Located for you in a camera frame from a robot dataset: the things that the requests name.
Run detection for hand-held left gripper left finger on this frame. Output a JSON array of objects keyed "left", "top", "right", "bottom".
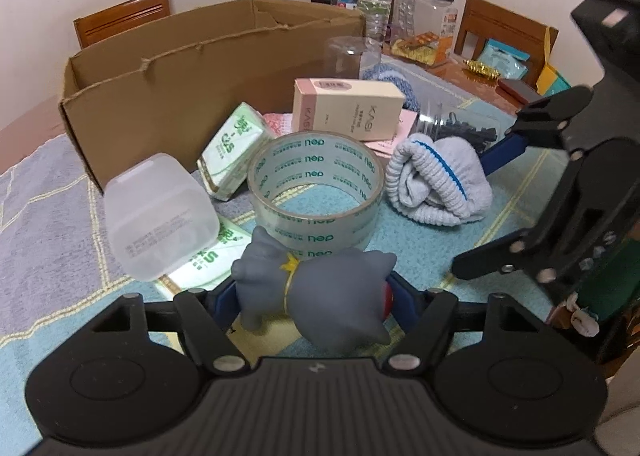
[{"left": 90, "top": 280, "right": 252, "bottom": 377}]

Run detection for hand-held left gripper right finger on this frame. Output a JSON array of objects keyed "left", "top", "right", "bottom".
[{"left": 382, "top": 270, "right": 547, "bottom": 373}]

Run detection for dark flat box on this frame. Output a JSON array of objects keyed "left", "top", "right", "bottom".
[{"left": 497, "top": 78, "right": 543, "bottom": 104}]

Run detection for brown cardboard box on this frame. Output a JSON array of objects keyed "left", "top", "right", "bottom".
[{"left": 59, "top": 0, "right": 368, "bottom": 194}]

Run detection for blue grey checked table mat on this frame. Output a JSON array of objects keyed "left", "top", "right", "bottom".
[{"left": 0, "top": 106, "right": 621, "bottom": 456}]

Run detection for yellow green paper packets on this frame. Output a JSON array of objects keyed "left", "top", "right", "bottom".
[{"left": 535, "top": 26, "right": 571, "bottom": 97}]

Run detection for clear pack of black clips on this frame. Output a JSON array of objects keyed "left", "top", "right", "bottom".
[{"left": 415, "top": 101, "right": 516, "bottom": 157}]

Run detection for pink beige carton box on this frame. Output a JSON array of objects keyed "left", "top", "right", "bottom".
[{"left": 291, "top": 78, "right": 407, "bottom": 143}]

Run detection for wooden chair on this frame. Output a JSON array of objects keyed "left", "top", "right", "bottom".
[
  {"left": 73, "top": 0, "right": 171, "bottom": 49},
  {"left": 452, "top": 0, "right": 558, "bottom": 87}
]

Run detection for translucent plastic box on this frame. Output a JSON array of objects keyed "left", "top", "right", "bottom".
[{"left": 103, "top": 153, "right": 221, "bottom": 282}]

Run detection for grey toy figure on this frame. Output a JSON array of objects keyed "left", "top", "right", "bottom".
[{"left": 231, "top": 226, "right": 398, "bottom": 356}]

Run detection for clear packing tape roll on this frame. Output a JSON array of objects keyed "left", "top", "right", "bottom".
[{"left": 247, "top": 132, "right": 386, "bottom": 259}]

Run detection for clear jar with black lid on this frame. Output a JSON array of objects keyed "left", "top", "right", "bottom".
[{"left": 390, "top": 0, "right": 458, "bottom": 68}]

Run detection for green tissue pack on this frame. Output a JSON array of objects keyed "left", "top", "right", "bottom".
[
  {"left": 196, "top": 102, "right": 276, "bottom": 202},
  {"left": 155, "top": 216, "right": 253, "bottom": 297}
]

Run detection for light blue packet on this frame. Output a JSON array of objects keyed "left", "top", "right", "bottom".
[{"left": 482, "top": 38, "right": 531, "bottom": 82}]

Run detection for gold metal clip bundle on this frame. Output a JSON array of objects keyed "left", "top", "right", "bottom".
[{"left": 462, "top": 58, "right": 501, "bottom": 82}]

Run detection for blue knitted cloth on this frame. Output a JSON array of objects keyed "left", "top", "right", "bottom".
[{"left": 361, "top": 62, "right": 421, "bottom": 112}]

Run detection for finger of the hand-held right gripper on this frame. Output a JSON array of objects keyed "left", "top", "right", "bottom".
[
  {"left": 451, "top": 228, "right": 563, "bottom": 286},
  {"left": 477, "top": 85, "right": 596, "bottom": 177}
]

